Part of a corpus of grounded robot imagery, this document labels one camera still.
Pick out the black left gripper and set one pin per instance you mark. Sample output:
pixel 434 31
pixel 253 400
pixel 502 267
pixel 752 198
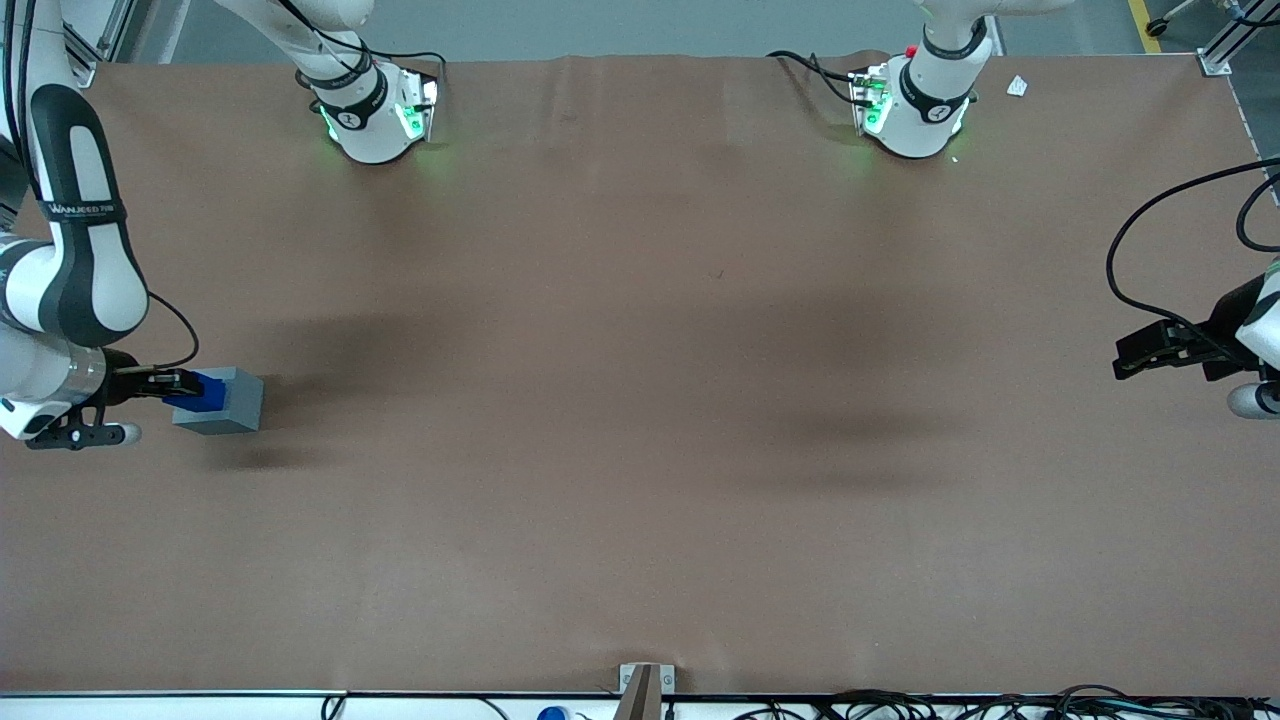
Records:
pixel 1222 318

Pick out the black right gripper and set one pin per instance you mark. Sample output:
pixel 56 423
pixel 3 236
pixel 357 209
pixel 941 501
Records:
pixel 122 385

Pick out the blue plastic part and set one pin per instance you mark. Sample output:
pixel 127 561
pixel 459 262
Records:
pixel 213 392

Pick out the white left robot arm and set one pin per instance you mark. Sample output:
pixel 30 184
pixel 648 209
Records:
pixel 915 125

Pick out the gray square base block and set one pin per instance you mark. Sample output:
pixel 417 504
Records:
pixel 242 405

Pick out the white paper scrap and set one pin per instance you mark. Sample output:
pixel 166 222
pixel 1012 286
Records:
pixel 1017 87

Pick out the black chair caster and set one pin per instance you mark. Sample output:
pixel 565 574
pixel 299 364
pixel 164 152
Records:
pixel 1157 27

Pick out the brown table mat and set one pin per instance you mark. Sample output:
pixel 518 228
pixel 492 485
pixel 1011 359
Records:
pixel 640 420

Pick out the aluminium frame post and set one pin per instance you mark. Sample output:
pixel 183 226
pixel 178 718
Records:
pixel 1216 62
pixel 82 72

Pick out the gray camera mount bracket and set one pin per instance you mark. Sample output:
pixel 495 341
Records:
pixel 645 690

